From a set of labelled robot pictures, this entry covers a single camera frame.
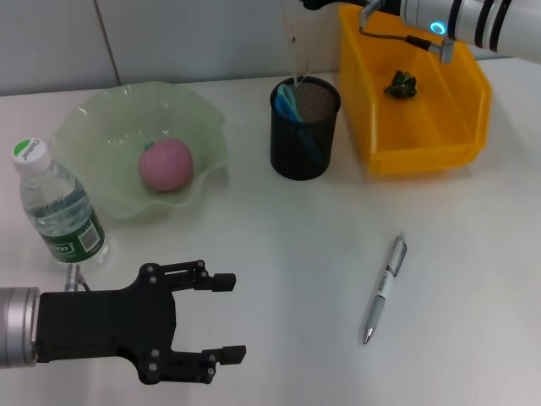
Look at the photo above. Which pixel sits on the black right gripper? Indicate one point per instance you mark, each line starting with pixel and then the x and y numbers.
pixel 325 3

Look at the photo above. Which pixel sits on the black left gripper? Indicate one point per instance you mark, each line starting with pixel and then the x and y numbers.
pixel 105 321

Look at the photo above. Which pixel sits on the transparent plastic ruler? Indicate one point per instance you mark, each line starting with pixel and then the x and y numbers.
pixel 294 46

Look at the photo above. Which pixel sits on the blue scissors with cover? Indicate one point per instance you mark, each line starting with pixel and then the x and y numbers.
pixel 287 103

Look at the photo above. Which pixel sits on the green plastic wrapper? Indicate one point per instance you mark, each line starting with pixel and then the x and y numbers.
pixel 401 84

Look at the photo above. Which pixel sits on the silver white ballpoint pen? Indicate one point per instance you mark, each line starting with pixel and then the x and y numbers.
pixel 382 287

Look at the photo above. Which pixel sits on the pink toy peach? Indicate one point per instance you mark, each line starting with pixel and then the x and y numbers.
pixel 167 167

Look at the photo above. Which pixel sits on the clear water bottle green label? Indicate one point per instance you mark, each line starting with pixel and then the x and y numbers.
pixel 59 207

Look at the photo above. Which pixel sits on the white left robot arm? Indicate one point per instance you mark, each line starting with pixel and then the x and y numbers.
pixel 17 327

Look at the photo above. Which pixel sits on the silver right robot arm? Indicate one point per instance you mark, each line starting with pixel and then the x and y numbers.
pixel 486 21

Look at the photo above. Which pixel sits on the black mesh pen cup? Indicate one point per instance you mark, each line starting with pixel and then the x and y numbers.
pixel 321 139

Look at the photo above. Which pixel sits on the pale green glass fruit plate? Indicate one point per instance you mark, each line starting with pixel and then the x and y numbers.
pixel 105 127

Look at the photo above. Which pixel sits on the yellow plastic bin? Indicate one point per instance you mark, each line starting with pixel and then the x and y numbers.
pixel 422 127

